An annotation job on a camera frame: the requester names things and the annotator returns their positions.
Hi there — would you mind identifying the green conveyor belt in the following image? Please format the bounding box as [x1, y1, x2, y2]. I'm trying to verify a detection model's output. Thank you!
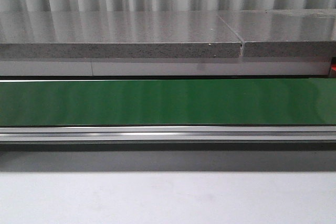
[1, 78, 335, 126]

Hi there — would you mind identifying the grey stone counter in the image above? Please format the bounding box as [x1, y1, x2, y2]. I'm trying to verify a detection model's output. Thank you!
[1, 9, 335, 78]

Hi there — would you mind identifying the red object at edge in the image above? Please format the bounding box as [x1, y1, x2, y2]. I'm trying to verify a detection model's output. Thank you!
[329, 57, 336, 78]

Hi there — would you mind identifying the aluminium conveyor frame rail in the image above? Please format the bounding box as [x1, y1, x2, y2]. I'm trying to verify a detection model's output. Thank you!
[1, 126, 335, 144]

